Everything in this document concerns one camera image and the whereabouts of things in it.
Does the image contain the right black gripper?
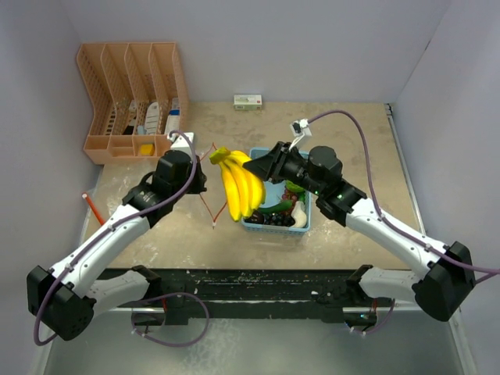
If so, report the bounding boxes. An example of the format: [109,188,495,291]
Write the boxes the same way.
[244,141,323,196]

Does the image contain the yellow banana bunch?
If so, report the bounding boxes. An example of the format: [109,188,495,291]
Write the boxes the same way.
[209,147,266,222]

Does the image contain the green cucumber toy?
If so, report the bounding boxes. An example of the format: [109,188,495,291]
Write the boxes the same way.
[258,199,293,214]

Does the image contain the clear zip bag orange zipper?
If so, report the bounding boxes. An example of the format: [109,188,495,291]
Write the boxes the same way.
[195,142,231,231]

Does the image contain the white garlic toy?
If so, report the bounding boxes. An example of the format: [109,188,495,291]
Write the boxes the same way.
[291,201,308,228]

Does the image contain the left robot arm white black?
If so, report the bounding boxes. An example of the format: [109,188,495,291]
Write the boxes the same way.
[27,150,206,346]

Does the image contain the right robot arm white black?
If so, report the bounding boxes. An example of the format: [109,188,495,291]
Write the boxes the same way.
[244,142,476,322]

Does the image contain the green cabbage toy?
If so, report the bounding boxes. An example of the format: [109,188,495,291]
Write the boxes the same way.
[285,180,305,193]

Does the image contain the yellow item in organizer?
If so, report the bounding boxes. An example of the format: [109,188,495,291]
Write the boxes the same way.
[139,144,155,156]

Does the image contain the red grapes bunch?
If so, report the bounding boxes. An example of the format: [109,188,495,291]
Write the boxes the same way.
[281,189,298,202]

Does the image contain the white blue item in organizer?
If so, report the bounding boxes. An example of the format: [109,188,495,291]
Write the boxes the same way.
[163,98,180,135]

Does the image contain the light blue plastic basket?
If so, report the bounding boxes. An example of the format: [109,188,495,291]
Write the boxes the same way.
[240,146,313,236]

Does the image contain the dark brown mangosteen toy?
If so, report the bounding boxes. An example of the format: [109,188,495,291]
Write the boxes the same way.
[244,210,266,225]

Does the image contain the white bottle in organizer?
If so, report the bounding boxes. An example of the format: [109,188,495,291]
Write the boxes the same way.
[144,102,160,135]

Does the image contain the dark blue grapes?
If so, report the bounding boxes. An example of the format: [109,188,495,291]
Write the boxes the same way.
[264,212,295,227]

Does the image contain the small white green box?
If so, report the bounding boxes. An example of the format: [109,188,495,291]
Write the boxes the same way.
[233,95,263,111]

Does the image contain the orange desk file organizer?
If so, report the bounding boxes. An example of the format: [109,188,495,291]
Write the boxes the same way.
[77,41,190,165]

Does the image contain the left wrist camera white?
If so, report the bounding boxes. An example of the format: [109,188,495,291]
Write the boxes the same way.
[167,132,195,155]

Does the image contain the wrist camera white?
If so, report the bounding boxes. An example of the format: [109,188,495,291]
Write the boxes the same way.
[290,119,312,149]
[167,132,195,155]

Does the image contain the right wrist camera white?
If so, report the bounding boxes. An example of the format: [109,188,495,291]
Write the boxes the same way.
[290,119,312,149]

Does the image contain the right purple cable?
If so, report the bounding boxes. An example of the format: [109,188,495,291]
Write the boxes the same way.
[304,109,500,286]

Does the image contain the purple cable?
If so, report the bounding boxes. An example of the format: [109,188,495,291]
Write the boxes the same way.
[304,109,500,286]
[32,130,196,347]

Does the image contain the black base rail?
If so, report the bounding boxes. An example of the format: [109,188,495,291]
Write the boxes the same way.
[97,267,430,325]

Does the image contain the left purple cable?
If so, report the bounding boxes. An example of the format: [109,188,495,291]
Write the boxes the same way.
[32,130,196,347]

